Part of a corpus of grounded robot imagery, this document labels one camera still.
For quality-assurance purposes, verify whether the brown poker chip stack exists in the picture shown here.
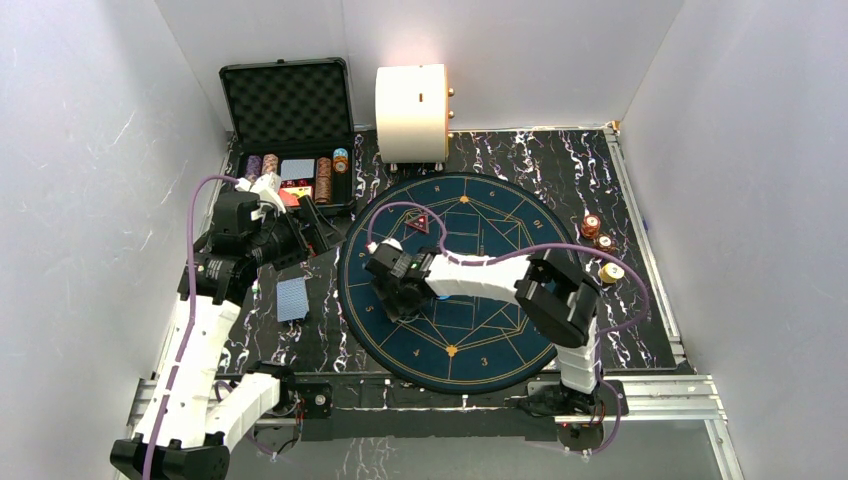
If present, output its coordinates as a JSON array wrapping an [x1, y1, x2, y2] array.
[[594, 234, 616, 253]]

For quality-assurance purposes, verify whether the aluminium frame rail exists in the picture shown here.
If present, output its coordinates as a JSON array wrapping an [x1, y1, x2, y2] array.
[[603, 121, 744, 479]]

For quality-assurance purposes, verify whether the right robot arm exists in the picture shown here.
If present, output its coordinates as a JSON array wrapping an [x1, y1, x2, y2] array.
[[365, 239, 605, 420]]

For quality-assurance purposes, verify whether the round blue poker mat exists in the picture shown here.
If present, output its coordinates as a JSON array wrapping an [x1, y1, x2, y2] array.
[[337, 173, 572, 394]]

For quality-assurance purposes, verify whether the black chip carrying case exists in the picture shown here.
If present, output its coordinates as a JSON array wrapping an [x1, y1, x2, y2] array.
[[219, 57, 356, 217]]

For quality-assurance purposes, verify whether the red triangular all-in marker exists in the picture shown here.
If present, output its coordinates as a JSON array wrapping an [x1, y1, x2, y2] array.
[[405, 213, 430, 234]]

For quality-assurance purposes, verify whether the white cylindrical device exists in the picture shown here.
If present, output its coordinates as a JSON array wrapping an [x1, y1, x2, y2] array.
[[374, 64, 453, 171]]

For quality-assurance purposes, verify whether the pink green chip row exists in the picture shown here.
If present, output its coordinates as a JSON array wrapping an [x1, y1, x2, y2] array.
[[261, 154, 279, 175]]

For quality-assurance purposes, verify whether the yellow poker chip stack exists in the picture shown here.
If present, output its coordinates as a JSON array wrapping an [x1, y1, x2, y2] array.
[[598, 262, 626, 285]]

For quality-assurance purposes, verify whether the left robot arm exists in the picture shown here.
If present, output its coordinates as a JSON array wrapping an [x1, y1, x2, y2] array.
[[110, 191, 342, 479]]

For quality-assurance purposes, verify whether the orange blue chip stack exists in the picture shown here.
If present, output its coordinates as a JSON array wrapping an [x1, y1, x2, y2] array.
[[332, 148, 350, 175]]

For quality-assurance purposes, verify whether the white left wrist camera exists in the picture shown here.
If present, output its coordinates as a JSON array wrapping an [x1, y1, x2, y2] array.
[[235, 173, 286, 213]]

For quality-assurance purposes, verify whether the blue playing card deck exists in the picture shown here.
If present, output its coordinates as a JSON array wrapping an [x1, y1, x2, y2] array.
[[276, 277, 309, 323]]

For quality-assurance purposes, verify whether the red card box in case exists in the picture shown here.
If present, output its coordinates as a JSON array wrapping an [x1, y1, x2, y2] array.
[[278, 185, 313, 208]]

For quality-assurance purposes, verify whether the red poker chip stack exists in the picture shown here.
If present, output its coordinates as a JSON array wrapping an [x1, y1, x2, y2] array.
[[580, 214, 601, 240]]

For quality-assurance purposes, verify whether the brown chip row in case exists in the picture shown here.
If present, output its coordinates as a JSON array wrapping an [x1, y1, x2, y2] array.
[[314, 157, 332, 204]]

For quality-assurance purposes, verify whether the card deck in case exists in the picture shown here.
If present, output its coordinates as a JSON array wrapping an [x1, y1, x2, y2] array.
[[279, 158, 316, 181]]

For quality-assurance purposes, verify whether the purple chip row in case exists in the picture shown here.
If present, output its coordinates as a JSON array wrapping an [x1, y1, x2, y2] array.
[[244, 155, 263, 183]]

